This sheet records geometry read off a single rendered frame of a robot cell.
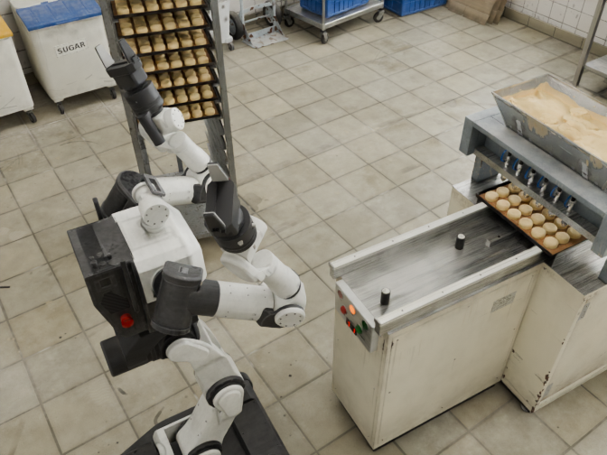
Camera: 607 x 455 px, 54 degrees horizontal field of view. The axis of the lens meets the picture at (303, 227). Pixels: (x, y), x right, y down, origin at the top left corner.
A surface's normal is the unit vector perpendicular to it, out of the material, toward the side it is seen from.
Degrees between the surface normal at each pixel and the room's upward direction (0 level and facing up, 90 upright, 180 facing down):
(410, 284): 0
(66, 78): 91
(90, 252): 0
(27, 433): 0
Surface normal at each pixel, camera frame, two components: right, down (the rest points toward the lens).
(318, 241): -0.01, -0.75
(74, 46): 0.55, 0.57
